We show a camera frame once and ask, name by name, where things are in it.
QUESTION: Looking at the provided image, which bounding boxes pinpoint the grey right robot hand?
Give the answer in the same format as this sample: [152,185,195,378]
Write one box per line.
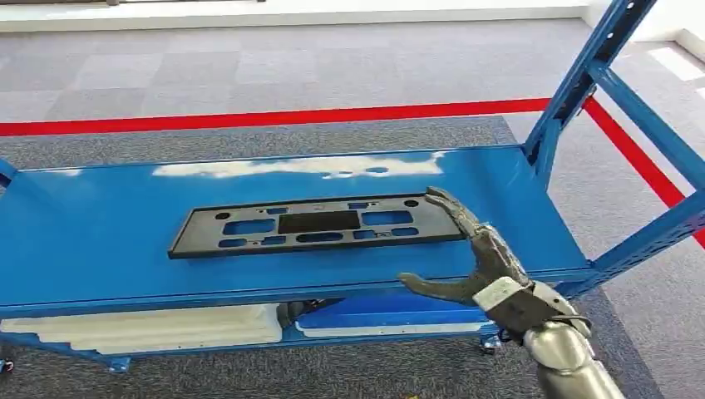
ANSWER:
[397,187,534,308]

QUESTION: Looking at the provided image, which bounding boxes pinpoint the black perforated plastic panel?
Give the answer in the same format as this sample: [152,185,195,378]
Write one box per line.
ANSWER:
[167,192,469,260]

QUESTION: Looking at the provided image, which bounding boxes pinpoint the blue plastic crate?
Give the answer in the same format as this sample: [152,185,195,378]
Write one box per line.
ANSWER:
[296,292,489,332]

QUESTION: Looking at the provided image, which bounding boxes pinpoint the red floor tape strip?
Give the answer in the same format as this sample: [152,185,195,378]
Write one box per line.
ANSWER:
[582,96,705,250]
[0,97,552,138]

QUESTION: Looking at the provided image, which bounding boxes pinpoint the long black plastic part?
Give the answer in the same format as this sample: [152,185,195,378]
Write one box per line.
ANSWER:
[277,298,343,330]

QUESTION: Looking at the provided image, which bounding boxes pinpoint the white ribbed plastic tray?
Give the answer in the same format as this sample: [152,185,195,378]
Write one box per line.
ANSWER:
[0,303,283,355]

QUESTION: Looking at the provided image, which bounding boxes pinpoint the blue metal shelf rack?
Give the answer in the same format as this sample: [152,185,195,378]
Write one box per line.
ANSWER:
[0,0,705,376]

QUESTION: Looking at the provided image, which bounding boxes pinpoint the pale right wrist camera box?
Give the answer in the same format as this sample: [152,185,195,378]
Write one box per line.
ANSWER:
[472,277,546,338]

